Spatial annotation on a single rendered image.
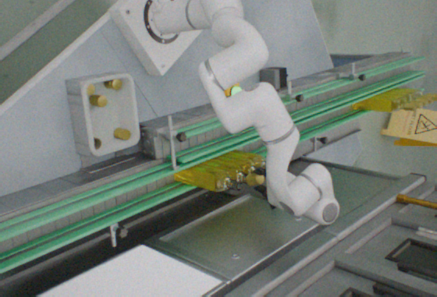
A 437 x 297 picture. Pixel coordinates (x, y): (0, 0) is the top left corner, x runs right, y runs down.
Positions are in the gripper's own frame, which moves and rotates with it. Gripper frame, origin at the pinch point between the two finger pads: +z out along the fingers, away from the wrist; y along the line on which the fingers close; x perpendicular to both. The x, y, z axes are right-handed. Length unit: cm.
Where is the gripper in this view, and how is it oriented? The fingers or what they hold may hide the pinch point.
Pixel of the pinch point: (261, 180)
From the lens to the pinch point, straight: 151.1
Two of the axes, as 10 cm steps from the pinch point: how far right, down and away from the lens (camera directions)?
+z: -5.2, -2.0, 8.3
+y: -0.8, -9.6, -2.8
